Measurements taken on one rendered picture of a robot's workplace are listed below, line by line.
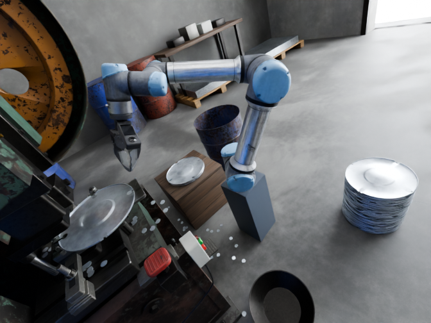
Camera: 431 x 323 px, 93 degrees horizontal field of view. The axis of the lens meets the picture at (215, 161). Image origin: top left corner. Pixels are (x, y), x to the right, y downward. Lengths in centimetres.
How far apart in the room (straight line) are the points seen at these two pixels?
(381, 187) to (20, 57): 163
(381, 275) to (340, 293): 22
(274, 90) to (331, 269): 99
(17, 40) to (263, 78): 88
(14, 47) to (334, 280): 169
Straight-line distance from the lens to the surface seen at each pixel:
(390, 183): 131
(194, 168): 149
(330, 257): 138
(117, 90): 73
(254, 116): 74
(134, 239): 90
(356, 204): 133
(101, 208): 89
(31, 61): 111
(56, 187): 78
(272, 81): 68
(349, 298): 131
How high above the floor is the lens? 124
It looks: 36 degrees down
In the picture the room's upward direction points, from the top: 22 degrees counter-clockwise
